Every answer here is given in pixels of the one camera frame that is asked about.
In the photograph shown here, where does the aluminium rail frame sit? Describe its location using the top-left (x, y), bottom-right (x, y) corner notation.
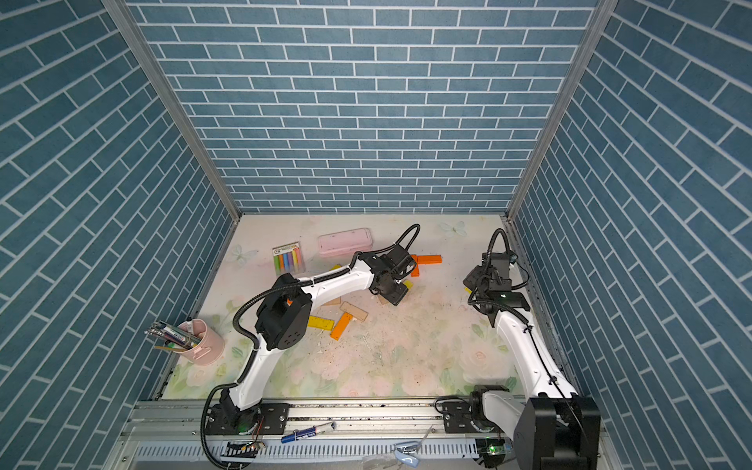
top-left (102, 394), bottom-right (624, 470)

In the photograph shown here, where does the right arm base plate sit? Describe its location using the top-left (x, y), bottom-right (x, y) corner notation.
top-left (434, 401), bottom-right (503, 435)

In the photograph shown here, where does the pink pen cup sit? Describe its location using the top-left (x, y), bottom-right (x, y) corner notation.
top-left (145, 318), bottom-right (224, 366)

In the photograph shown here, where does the pink pencil case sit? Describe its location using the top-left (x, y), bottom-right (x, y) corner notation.
top-left (317, 227), bottom-right (373, 258)

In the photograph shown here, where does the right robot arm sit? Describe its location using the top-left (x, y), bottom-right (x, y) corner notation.
top-left (463, 251), bottom-right (601, 469)

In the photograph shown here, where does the coloured marker box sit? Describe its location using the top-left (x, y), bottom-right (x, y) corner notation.
top-left (272, 242), bottom-right (306, 276)

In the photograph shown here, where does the blue screwdriver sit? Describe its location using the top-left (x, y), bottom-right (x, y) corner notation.
top-left (281, 421), bottom-right (336, 444)

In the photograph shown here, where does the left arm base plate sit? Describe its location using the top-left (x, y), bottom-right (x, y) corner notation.
top-left (204, 403), bottom-right (291, 436)

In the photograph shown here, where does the orange block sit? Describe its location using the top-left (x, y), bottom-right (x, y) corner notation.
top-left (410, 256), bottom-right (420, 277)
top-left (415, 255), bottom-right (443, 266)
top-left (330, 313), bottom-right (354, 341)

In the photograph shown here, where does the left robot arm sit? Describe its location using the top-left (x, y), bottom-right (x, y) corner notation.
top-left (213, 244), bottom-right (416, 431)

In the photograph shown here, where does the natural wood block lower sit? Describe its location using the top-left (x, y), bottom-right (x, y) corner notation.
top-left (340, 302), bottom-right (368, 322)

